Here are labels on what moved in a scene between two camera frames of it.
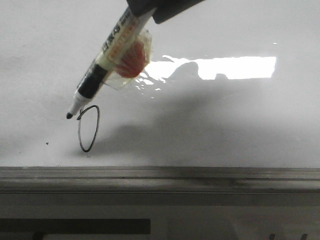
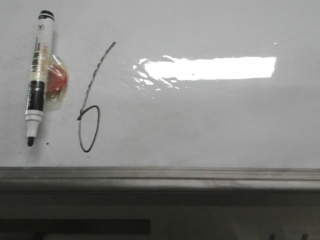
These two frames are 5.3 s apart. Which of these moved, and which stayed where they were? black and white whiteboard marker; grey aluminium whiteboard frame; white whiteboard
Moved: black and white whiteboard marker
Stayed: white whiteboard; grey aluminium whiteboard frame
